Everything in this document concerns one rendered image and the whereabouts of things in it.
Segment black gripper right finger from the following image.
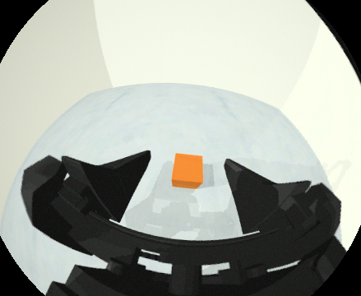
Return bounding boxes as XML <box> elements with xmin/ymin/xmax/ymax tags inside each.
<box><xmin>224</xmin><ymin>159</ymin><xmax>312</xmax><ymax>234</ymax></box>

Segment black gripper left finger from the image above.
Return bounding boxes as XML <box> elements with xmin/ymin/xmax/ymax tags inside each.
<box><xmin>61</xmin><ymin>149</ymin><xmax>150</xmax><ymax>223</ymax></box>

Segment orange block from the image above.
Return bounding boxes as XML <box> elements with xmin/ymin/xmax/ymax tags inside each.
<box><xmin>171</xmin><ymin>152</ymin><xmax>203</xmax><ymax>190</ymax></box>

